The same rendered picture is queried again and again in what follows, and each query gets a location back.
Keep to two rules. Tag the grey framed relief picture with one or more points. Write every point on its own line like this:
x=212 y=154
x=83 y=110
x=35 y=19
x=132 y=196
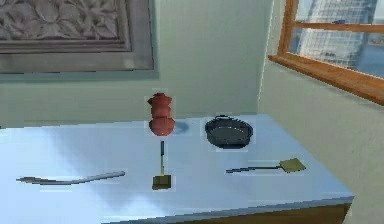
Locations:
x=66 y=33

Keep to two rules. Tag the grey long spoon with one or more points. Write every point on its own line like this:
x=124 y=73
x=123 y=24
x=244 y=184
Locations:
x=70 y=180

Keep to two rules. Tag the wooden framed window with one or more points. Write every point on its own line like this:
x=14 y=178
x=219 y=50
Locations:
x=336 y=40

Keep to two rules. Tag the black round pan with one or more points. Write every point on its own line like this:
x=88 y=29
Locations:
x=228 y=132

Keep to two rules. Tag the red bulbous vase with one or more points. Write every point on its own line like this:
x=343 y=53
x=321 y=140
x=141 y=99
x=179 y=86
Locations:
x=161 y=115

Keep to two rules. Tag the pale blue topped table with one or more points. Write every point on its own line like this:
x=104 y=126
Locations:
x=100 y=156

